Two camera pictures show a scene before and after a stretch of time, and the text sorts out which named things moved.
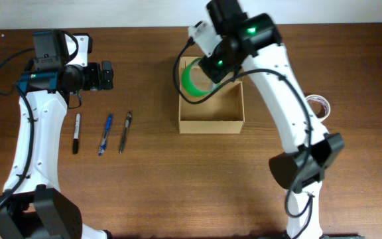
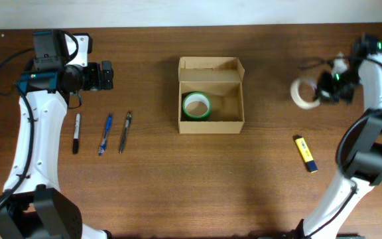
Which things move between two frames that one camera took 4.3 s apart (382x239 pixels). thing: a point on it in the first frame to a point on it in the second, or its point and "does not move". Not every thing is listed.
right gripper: x=211 y=68 to x=325 y=87
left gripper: x=105 y=75 does not move
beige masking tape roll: x=319 y=105 to x=304 y=93
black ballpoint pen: x=128 y=123 does not move
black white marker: x=75 y=138 does not move
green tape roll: x=190 y=87 to x=196 y=105
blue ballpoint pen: x=103 y=147 does not move
